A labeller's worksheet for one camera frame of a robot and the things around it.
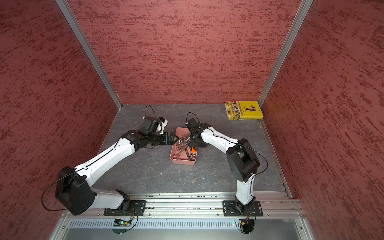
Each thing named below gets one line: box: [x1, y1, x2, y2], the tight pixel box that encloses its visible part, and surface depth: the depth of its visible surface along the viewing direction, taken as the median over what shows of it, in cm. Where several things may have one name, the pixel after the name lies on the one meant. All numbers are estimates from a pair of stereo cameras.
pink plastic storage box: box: [169, 127, 198, 166], surface depth 94 cm
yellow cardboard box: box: [224, 101, 264, 120], surface depth 116 cm
